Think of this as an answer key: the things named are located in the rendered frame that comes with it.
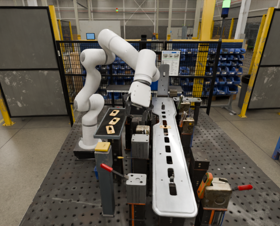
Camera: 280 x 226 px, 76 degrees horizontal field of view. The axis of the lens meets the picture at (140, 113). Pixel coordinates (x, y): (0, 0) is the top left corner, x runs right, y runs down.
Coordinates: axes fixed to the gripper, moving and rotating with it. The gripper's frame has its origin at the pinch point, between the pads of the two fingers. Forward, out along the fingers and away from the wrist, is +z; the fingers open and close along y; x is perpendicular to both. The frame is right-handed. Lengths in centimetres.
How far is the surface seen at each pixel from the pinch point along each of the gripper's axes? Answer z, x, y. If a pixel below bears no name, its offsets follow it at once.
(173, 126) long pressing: -8, -31, -53
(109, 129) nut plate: 6.0, -23.7, 0.4
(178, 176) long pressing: 23.0, 1.5, -29.7
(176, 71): -87, -83, -95
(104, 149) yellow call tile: 16.4, -11.9, 6.1
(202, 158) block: 12.5, 4.1, -43.8
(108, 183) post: 33.1, -20.5, -3.9
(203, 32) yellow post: -126, -51, -98
